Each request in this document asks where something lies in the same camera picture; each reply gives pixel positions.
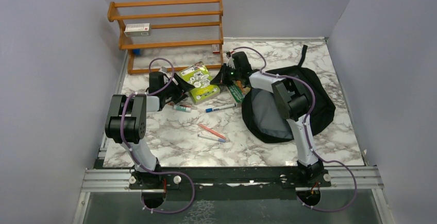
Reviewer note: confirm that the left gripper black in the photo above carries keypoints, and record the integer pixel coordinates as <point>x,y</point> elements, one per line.
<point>181,88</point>

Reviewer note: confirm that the black mounting rail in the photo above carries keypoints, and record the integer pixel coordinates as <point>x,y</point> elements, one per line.
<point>212,183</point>

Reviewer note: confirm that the white green glue stick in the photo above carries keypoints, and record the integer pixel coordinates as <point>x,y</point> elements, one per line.
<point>182,108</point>

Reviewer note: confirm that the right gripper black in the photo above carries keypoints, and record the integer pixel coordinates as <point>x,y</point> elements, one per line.
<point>221,79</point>

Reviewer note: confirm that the white red box on shelf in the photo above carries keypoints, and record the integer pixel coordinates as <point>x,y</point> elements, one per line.
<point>137,30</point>

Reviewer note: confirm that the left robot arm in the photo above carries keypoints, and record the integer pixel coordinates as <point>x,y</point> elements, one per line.
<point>127,115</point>

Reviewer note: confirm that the yellow-green treehouse book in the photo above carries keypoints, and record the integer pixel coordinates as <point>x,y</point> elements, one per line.
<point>199,76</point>

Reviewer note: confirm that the small red white box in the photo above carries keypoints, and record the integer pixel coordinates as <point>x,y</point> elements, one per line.
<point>216,48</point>

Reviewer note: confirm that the white blue marker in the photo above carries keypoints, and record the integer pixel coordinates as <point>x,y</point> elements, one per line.
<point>217,139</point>

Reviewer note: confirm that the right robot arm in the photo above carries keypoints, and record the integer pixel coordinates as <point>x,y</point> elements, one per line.
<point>294,100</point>

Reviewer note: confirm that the orange pen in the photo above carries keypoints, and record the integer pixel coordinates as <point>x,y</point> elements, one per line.
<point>212,131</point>

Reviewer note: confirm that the black student backpack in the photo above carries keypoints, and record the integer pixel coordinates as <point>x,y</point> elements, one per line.
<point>317,106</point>

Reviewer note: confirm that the wooden shelf rack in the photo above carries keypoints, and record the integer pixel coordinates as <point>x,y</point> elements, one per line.
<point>183,31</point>

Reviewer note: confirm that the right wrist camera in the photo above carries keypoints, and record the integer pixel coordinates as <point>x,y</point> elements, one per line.
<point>230,62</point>

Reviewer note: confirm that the blue capped marker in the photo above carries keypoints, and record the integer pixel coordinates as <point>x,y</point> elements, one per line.
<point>208,110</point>

